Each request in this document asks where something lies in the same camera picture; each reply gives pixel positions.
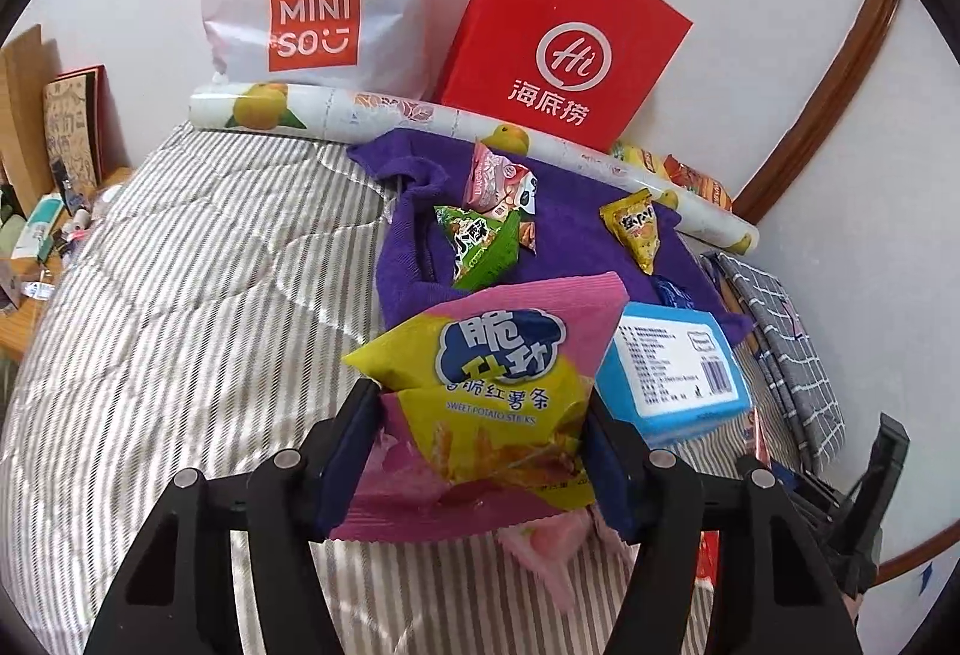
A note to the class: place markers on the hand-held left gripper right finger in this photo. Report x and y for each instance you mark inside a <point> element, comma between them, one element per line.
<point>609,475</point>

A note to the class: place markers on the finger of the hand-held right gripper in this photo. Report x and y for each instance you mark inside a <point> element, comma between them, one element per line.
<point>891,475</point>
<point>814,501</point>

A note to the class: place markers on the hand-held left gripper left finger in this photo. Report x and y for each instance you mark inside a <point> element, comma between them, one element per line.
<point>349,467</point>

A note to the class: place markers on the pink long snack packet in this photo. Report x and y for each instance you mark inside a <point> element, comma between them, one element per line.
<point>540,542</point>

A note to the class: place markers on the yellow sweet potato snack bag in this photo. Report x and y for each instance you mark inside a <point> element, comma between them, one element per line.
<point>487,415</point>

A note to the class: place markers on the blue small snack packet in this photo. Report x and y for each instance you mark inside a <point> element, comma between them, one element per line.
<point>675,295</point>

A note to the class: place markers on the large pink snack bag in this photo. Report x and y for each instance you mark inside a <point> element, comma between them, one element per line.
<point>540,295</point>

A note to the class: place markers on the yellow triangular snack packet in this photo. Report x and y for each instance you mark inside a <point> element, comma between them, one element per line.
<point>637,231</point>

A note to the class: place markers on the green snack packet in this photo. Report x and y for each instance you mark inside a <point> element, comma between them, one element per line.
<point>480,246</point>

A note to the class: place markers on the pink panda snack packet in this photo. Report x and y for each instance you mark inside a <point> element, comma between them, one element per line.
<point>495,183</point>

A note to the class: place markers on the brown baseboard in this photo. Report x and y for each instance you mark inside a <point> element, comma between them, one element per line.
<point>907,550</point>

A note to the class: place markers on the blue tape piece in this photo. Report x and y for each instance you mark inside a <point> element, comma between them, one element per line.
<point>926,580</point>

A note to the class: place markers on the blue box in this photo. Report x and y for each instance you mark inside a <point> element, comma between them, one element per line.
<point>660,370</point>

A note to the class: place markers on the grey checked cloth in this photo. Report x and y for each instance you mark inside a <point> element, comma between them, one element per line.
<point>795,340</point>

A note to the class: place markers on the striped mattress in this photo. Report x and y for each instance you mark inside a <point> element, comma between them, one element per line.
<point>187,325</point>

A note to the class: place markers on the purple cloth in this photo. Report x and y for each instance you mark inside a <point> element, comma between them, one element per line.
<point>570,250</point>

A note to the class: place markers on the orange chip bag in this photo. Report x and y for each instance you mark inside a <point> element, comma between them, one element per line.
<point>697,183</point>

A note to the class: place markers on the yellow chip bag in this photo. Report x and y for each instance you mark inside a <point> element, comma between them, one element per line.
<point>637,159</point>

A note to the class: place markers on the wooden nightstand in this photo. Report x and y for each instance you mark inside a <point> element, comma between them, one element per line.
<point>22,329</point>

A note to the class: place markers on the fruit-print paper roll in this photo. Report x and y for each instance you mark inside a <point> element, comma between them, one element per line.
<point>337,111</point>

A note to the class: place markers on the teal tube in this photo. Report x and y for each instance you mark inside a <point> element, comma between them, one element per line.
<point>41,220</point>

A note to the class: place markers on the red paper bag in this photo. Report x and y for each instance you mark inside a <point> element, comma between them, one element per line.
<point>525,10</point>

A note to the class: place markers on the wooden headboard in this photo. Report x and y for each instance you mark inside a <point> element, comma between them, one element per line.
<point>26,100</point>

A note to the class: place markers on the brown door frame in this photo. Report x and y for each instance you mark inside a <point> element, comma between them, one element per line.
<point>847,48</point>

